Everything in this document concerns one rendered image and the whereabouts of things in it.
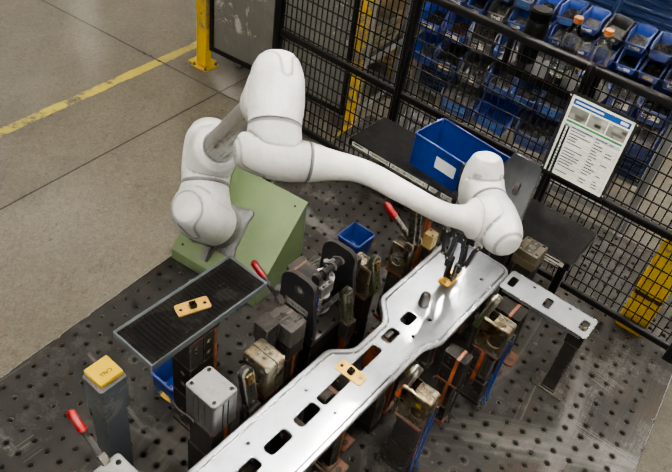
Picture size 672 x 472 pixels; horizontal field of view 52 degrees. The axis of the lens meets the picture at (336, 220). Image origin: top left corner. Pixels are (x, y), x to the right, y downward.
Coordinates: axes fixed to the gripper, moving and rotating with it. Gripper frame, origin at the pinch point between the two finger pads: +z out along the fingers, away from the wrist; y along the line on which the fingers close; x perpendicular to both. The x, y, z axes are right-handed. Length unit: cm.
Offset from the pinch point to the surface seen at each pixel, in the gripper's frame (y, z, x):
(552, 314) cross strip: 29.3, 5.9, 12.0
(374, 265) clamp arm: -15.4, -3.4, -19.0
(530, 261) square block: 14.8, 2.3, 23.2
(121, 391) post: -30, -6, -94
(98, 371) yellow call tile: -34, -12, -97
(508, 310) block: 18.6, 7.7, 5.5
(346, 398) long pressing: 4, 5, -54
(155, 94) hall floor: -262, 105, 97
